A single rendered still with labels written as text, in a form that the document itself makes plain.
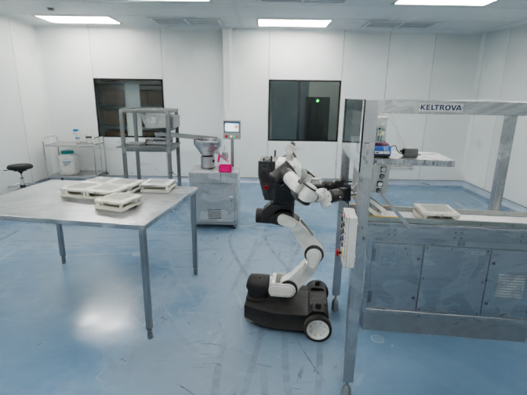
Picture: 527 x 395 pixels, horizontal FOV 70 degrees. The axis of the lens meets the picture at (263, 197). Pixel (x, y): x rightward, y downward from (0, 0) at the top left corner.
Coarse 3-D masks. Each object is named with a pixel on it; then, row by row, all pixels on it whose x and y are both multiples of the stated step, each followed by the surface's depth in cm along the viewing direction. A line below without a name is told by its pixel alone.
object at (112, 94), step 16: (96, 80) 717; (112, 80) 717; (128, 80) 717; (144, 80) 717; (160, 80) 717; (96, 96) 725; (112, 96) 725; (128, 96) 725; (144, 96) 725; (160, 96) 725; (96, 112) 732; (112, 112) 733; (112, 128) 740; (128, 128) 740; (144, 128) 740
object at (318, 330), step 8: (312, 320) 267; (320, 320) 266; (328, 320) 268; (304, 328) 269; (312, 328) 270; (320, 328) 269; (328, 328) 267; (312, 336) 271; (320, 336) 271; (328, 336) 269
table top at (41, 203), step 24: (24, 192) 322; (48, 192) 323; (144, 192) 328; (192, 192) 335; (0, 216) 261; (24, 216) 259; (48, 216) 260; (72, 216) 261; (96, 216) 262; (120, 216) 262; (144, 216) 263
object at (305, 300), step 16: (256, 288) 289; (304, 288) 312; (320, 288) 304; (256, 304) 287; (272, 304) 287; (288, 304) 288; (304, 304) 288; (320, 304) 274; (256, 320) 284; (272, 320) 278; (288, 320) 276; (304, 320) 274
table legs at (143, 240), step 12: (192, 204) 350; (192, 216) 353; (60, 228) 380; (192, 228) 356; (60, 240) 382; (144, 240) 251; (192, 240) 359; (60, 252) 386; (144, 252) 253; (192, 252) 363; (144, 264) 256; (144, 276) 258; (144, 288) 261; (144, 300) 263; (144, 312) 266
